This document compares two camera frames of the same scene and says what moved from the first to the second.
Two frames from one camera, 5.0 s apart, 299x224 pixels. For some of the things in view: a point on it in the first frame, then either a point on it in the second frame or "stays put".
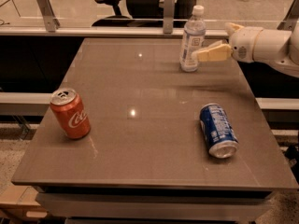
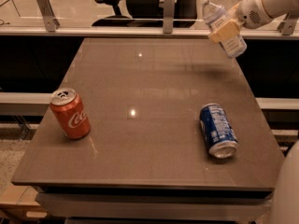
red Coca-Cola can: (71, 113) stays put
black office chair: (144, 7) stays put
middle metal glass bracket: (168, 12) stays put
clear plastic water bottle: (193, 39) → (216, 16)
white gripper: (243, 45) → (249, 10)
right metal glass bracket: (291, 18) stays put
